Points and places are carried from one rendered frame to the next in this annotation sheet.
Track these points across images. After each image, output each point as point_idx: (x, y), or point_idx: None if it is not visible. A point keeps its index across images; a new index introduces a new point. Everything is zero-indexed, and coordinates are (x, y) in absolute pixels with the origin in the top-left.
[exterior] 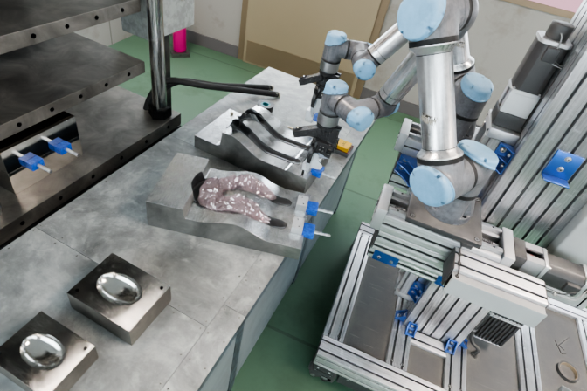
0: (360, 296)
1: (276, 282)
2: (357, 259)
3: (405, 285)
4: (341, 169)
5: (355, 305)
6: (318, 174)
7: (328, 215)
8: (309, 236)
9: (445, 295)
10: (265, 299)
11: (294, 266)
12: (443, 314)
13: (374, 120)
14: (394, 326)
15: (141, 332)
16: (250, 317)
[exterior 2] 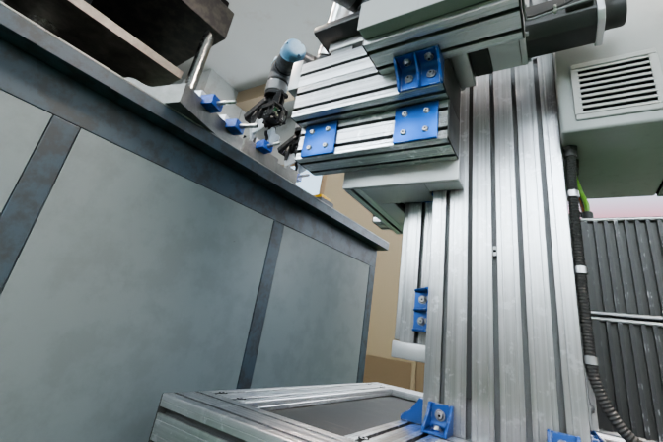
0: (333, 405)
1: (161, 273)
2: (348, 387)
3: (405, 315)
4: (306, 191)
5: (317, 406)
6: (261, 142)
7: (324, 379)
8: (208, 98)
9: (468, 263)
10: (122, 269)
11: (224, 359)
12: (489, 330)
13: (375, 234)
14: (395, 422)
15: None
16: (67, 217)
